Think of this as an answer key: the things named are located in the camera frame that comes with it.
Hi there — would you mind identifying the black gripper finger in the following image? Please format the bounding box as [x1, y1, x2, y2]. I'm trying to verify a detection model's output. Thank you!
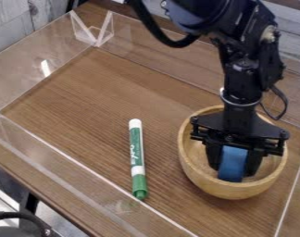
[206, 143, 224, 170]
[244, 150, 264, 177]

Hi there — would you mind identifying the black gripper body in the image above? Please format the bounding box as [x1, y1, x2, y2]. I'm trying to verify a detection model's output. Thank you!
[190, 105, 290, 156]

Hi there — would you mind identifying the blue rectangular block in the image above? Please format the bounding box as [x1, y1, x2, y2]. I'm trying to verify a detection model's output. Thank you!
[218, 146, 248, 182]

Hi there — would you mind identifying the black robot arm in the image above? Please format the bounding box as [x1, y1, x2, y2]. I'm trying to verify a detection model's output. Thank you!
[127, 0, 290, 182]

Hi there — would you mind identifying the brown wooden bowl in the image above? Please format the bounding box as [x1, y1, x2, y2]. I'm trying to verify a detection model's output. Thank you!
[177, 106, 290, 200]

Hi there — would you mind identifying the green white marker pen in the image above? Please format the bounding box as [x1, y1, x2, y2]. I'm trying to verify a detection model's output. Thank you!
[129, 118, 147, 200]

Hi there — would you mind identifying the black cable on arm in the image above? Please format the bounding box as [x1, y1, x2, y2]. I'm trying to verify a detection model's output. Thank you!
[258, 85, 290, 122]

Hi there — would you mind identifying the clear acrylic tray wall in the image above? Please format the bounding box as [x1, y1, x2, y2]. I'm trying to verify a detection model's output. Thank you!
[0, 6, 300, 237]

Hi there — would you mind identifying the black metal table frame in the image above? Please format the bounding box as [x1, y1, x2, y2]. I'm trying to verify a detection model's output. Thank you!
[19, 193, 55, 237]

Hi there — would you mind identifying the black cable lower left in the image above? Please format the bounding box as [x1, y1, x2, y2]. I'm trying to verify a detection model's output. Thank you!
[0, 210, 46, 237]

